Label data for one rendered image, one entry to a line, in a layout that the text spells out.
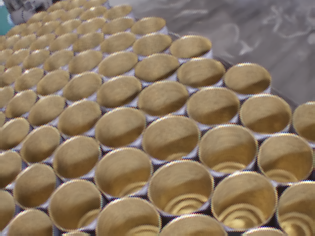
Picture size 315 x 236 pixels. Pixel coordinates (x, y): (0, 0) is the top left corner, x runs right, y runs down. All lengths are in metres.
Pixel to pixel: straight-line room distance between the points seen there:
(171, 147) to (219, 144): 0.07
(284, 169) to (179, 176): 0.15
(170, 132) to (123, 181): 0.09
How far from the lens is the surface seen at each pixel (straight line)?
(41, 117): 0.51
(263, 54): 0.61
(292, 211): 0.38
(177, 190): 0.38
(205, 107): 0.42
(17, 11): 1.32
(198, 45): 0.52
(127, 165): 0.38
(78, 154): 0.42
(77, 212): 0.40
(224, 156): 0.40
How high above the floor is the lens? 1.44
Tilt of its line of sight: 44 degrees down
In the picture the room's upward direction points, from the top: 18 degrees counter-clockwise
